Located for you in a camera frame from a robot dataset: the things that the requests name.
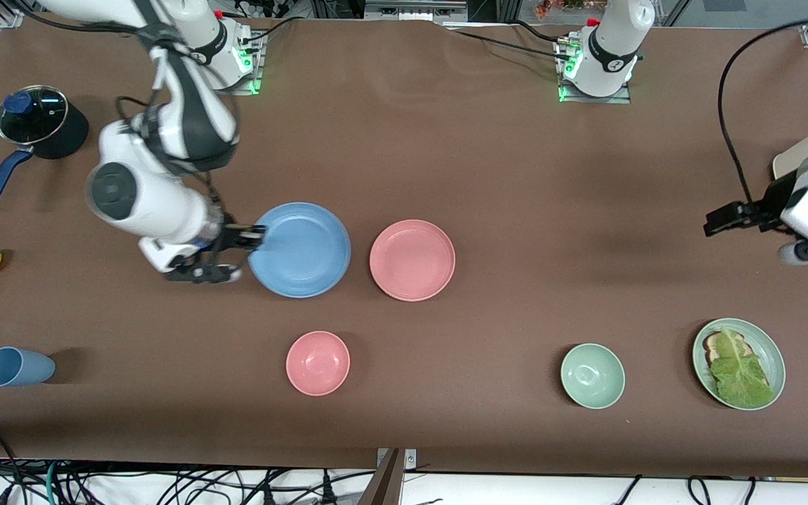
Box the blue plate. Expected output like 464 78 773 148
247 202 352 299

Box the pink plate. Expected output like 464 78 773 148
369 220 457 302

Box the cream white board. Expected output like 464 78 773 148
772 125 808 180

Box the toasted bread slice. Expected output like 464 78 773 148
703 331 752 365

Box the green plate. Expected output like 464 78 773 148
692 318 786 411

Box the small pink bowl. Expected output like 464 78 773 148
285 330 351 397

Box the green lettuce leaf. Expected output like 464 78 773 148
709 328 775 409

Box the blue cup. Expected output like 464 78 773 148
0 346 56 388

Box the small green bowl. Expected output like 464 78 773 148
560 342 626 410

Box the brown table cover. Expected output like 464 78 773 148
0 13 808 479

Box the colourful toy food pile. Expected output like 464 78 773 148
534 0 608 19

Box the grey metal box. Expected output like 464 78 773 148
364 0 469 22

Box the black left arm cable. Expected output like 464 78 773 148
718 15 808 211

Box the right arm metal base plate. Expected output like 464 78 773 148
188 32 265 96

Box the black pot with blue handle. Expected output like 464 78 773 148
0 88 90 208

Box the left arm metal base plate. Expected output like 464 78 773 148
558 42 633 105

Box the black right base cable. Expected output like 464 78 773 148
239 15 303 44

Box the black base cable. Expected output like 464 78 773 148
446 27 577 62
239 15 303 44

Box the silver table edge bracket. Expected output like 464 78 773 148
376 447 419 469

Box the black left base cable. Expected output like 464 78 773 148
446 27 577 62

